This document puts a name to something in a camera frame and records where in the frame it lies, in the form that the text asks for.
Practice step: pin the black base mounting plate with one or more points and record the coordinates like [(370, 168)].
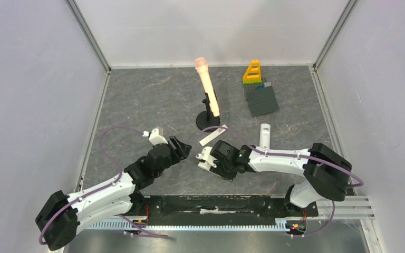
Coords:
[(217, 210)]

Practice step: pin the grey lego baseplate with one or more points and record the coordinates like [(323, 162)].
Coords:
[(262, 101)]

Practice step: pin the white cable duct strip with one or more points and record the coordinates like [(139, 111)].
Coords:
[(120, 224)]

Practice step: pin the black microphone stand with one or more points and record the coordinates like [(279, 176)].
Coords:
[(206, 118)]

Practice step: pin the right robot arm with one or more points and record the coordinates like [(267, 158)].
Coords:
[(326, 173)]

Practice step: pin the white remote control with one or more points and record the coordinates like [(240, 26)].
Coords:
[(265, 136)]

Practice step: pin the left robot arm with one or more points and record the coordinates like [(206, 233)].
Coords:
[(64, 216)]

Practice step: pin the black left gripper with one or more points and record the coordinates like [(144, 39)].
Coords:
[(182, 150)]

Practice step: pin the white cardboard sleeve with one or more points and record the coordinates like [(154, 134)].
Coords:
[(213, 135)]

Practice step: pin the yellow lego frame piece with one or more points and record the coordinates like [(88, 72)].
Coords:
[(253, 71)]

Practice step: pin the lime green lego brick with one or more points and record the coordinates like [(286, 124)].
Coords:
[(252, 81)]

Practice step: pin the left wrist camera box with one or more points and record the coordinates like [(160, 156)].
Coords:
[(155, 136)]

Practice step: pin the white boxed remote with display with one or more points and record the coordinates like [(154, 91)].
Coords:
[(215, 170)]

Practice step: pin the pink microphone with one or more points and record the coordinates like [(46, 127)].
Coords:
[(202, 68)]

